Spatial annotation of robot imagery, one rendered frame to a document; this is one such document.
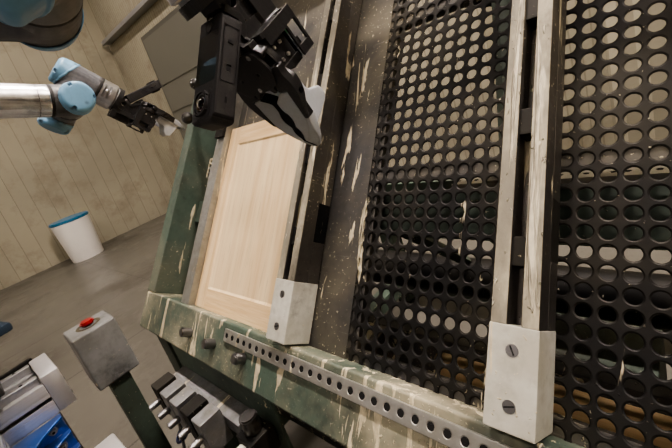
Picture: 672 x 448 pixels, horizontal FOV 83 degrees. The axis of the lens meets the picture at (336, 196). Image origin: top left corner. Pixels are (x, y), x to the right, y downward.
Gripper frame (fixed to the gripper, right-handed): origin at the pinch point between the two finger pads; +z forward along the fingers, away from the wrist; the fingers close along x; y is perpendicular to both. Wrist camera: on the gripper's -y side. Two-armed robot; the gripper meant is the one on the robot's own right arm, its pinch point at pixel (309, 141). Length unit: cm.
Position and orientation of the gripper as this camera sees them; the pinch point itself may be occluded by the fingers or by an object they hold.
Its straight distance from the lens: 49.0
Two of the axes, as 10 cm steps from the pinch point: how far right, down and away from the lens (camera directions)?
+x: -7.3, 0.4, 6.8
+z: 5.5, 6.3, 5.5
